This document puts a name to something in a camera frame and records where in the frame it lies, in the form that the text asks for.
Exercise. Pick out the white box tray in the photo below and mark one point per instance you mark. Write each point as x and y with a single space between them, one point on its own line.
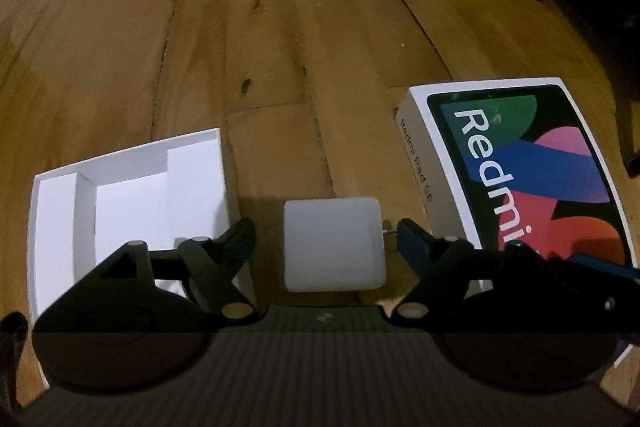
130 207

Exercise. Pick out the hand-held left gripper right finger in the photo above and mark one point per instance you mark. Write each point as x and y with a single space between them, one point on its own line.
414 243

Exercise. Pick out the tablet box lid colourful print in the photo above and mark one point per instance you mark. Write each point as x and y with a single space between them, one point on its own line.
525 157

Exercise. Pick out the white power adapter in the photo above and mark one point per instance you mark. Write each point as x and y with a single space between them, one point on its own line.
332 244

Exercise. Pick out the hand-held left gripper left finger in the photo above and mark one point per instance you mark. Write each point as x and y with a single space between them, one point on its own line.
239 243

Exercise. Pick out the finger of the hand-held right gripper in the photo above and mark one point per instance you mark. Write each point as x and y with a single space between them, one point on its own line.
610 270

